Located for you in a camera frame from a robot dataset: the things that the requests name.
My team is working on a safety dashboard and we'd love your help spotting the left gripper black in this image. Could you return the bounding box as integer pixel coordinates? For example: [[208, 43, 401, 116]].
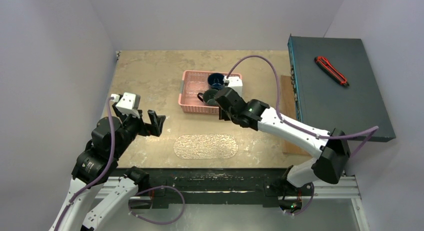
[[112, 102, 165, 157]]

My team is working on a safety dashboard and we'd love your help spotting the dark green mug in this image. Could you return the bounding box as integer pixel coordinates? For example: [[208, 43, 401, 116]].
[[197, 88, 219, 107]]

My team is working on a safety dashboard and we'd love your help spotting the dark blue mug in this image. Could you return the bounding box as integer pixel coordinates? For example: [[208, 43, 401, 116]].
[[207, 73, 225, 91]]

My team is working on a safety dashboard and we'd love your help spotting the pink plastic basket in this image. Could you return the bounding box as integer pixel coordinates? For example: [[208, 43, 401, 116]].
[[178, 70, 220, 115]]

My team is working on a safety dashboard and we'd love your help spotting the clear textured oval tray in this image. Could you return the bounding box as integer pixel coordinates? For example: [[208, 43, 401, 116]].
[[173, 134, 239, 160]]

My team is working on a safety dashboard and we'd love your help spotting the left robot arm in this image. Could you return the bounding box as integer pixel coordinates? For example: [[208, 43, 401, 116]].
[[50, 107, 166, 231]]

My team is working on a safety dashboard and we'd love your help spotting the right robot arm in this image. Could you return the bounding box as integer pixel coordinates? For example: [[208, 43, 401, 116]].
[[214, 87, 351, 195]]

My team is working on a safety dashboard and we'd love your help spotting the clear acrylic holder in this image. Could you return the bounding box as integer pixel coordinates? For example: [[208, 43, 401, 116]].
[[180, 70, 210, 106]]

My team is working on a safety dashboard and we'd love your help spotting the red black utility knife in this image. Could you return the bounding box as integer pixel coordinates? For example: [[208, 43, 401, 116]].
[[314, 56, 350, 87]]

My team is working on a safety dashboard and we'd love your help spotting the dark grey metal box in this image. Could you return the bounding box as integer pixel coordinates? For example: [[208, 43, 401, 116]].
[[287, 36, 396, 143]]

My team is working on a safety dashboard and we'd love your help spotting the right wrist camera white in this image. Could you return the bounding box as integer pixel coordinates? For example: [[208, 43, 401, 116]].
[[223, 76, 243, 97]]

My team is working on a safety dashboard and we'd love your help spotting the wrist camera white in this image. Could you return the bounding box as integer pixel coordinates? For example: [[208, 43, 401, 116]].
[[110, 92, 141, 119], [223, 76, 243, 97]]

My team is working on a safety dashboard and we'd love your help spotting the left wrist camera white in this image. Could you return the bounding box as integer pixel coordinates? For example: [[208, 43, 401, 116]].
[[110, 92, 141, 119]]

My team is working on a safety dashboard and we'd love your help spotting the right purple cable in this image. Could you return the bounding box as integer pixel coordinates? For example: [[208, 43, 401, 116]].
[[225, 55, 379, 216]]

